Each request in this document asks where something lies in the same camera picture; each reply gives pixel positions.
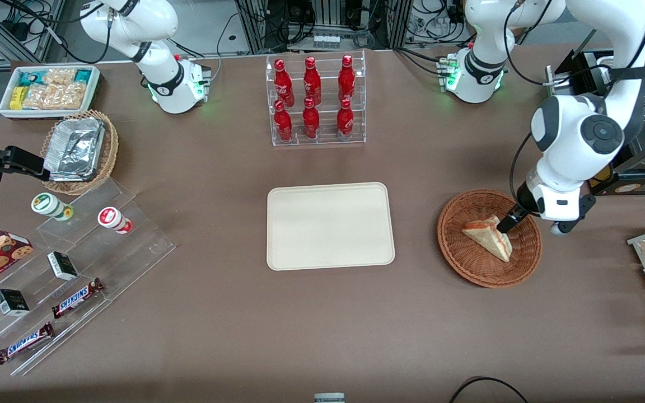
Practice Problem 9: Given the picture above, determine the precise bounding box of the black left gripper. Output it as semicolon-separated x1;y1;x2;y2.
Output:
496;182;536;234

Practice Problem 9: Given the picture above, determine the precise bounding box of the triangular sandwich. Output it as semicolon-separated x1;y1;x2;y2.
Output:
461;215;513;263

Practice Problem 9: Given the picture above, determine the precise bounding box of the brown wicker basket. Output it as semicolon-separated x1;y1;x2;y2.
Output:
437;189;543;289

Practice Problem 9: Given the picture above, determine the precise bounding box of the light wicker basket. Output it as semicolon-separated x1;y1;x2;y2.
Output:
40;110;119;196

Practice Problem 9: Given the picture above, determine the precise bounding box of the beige plastic tray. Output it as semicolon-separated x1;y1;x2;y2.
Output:
267;182;396;271

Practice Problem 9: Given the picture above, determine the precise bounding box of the green lid cup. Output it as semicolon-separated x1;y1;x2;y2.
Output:
31;193;74;222

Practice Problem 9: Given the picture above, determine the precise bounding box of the aluminium foil container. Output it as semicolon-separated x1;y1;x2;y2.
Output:
43;118;106;182

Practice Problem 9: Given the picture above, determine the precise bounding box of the white rectangular snack bin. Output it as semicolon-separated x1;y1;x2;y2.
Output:
0;64;101;121

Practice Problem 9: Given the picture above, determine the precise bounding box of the clear cracker bag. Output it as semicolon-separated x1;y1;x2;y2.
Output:
23;84;60;110
57;83;88;110
43;68;77;86

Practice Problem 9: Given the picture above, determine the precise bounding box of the red lid cup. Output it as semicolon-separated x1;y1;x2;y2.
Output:
97;207;133;235

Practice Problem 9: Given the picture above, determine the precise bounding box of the small black box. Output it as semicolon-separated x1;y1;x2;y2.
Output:
47;251;79;281
0;289;30;317

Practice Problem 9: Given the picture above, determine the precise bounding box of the black food warmer case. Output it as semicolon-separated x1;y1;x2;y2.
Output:
544;28;645;196

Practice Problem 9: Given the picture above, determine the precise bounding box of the Snickers chocolate bar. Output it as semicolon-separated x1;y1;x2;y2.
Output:
0;322;55;365
52;278;105;320

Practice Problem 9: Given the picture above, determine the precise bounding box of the clear acrylic stepped shelf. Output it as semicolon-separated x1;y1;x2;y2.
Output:
0;178;176;377

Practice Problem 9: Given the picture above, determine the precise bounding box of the red cola bottle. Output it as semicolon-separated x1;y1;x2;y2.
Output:
303;56;322;106
274;100;293;142
274;58;295;108
338;54;356;103
302;97;320;139
336;98;354;140

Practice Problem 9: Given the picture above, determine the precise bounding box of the clear acrylic bottle rack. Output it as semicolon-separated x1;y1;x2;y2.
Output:
265;49;367;147

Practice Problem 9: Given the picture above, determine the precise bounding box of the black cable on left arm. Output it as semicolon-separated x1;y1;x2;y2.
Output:
502;0;645;196

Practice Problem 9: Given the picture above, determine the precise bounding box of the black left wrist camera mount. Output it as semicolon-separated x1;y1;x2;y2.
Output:
549;193;598;236

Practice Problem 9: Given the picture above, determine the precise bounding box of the black cable behind right arm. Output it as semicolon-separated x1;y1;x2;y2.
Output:
0;0;113;64

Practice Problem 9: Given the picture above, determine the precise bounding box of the black table cable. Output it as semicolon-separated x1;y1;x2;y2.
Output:
448;376;530;403

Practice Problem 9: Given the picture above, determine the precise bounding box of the aluminium frame rack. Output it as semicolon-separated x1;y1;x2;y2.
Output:
233;0;413;54

